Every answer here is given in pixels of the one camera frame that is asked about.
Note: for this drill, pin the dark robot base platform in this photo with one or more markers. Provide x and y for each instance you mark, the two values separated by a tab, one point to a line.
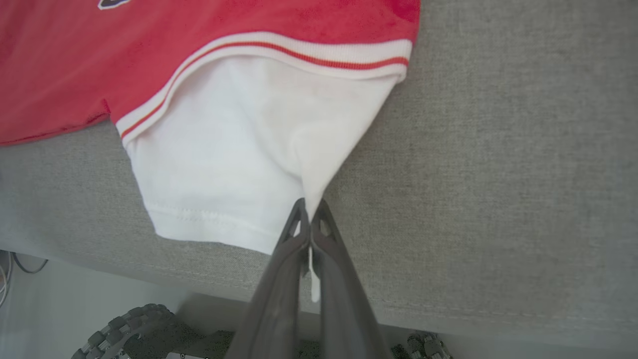
199	346

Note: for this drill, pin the red jersey with white sleeves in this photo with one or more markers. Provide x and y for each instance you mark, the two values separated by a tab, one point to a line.
224	149

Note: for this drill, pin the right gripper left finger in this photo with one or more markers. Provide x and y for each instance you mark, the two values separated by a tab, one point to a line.
274	309

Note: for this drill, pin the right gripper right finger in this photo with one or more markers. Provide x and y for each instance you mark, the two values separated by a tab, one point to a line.
344	309

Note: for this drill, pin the grey omni wheel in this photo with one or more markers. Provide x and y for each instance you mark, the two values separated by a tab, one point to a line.
114	331
428	346

